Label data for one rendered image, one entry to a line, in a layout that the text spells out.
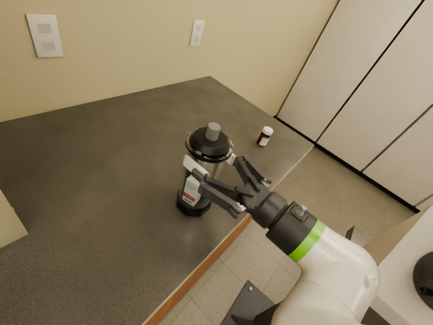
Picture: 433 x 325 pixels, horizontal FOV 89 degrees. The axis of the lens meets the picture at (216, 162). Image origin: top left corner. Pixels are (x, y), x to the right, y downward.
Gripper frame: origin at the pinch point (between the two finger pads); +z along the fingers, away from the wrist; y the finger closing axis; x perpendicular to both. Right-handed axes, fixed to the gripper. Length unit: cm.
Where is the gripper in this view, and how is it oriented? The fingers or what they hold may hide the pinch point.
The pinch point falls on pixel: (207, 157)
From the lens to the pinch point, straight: 52.1
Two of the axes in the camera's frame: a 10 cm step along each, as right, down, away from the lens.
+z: -7.2, -6.0, 3.5
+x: -2.6, 7.0, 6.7
